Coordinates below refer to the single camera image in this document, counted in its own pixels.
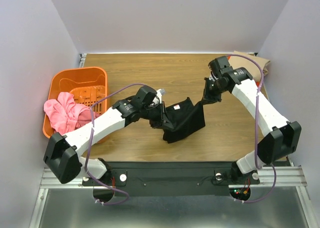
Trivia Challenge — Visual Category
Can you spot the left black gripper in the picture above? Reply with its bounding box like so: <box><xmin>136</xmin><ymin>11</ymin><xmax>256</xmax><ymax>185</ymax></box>
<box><xmin>141</xmin><ymin>101</ymin><xmax>174</xmax><ymax>130</ymax></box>

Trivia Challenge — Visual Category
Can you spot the black t shirt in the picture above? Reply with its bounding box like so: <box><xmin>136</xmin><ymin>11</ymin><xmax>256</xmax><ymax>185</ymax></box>
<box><xmin>162</xmin><ymin>97</ymin><xmax>206</xmax><ymax>143</ymax></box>

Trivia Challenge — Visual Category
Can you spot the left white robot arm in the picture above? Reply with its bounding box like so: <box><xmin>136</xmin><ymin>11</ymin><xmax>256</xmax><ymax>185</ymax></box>
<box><xmin>43</xmin><ymin>85</ymin><xmax>173</xmax><ymax>185</ymax></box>

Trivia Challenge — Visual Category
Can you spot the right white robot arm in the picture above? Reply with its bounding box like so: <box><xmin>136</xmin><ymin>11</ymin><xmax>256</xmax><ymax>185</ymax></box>
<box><xmin>202</xmin><ymin>56</ymin><xmax>302</xmax><ymax>183</ymax></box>

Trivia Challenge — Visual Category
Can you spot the folded tan t shirt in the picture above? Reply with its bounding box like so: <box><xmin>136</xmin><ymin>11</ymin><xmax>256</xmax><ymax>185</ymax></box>
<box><xmin>228</xmin><ymin>51</ymin><xmax>271</xmax><ymax>82</ymax></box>

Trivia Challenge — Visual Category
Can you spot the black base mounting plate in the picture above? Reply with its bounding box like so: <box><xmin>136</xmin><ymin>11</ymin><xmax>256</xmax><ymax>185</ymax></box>
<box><xmin>82</xmin><ymin>160</ymin><xmax>261</xmax><ymax>197</ymax></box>

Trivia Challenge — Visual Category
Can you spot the orange plastic basket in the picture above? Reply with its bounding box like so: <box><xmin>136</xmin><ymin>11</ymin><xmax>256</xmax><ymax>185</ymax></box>
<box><xmin>42</xmin><ymin>67</ymin><xmax>108</xmax><ymax>138</ymax></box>

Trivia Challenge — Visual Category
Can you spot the pink t shirt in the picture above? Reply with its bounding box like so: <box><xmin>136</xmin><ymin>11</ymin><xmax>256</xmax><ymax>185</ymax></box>
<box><xmin>43</xmin><ymin>92</ymin><xmax>92</xmax><ymax>135</ymax></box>

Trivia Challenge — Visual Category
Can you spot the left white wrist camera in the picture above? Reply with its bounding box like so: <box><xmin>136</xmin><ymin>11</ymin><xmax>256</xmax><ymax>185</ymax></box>
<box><xmin>153</xmin><ymin>89</ymin><xmax>166</xmax><ymax>105</ymax></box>

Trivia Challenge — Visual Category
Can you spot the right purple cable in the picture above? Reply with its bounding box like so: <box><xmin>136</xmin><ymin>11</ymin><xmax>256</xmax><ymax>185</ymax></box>
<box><xmin>228</xmin><ymin>54</ymin><xmax>277</xmax><ymax>204</ymax></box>

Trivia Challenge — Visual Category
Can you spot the purple cable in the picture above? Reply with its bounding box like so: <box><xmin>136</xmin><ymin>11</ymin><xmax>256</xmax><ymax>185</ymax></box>
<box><xmin>84</xmin><ymin>83</ymin><xmax>148</xmax><ymax>205</ymax></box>
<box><xmin>228</xmin><ymin>54</ymin><xmax>277</xmax><ymax>204</ymax></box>

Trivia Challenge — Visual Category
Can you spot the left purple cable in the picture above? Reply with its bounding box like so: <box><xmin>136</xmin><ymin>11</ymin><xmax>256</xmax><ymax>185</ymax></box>
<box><xmin>84</xmin><ymin>83</ymin><xmax>148</xmax><ymax>205</ymax></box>

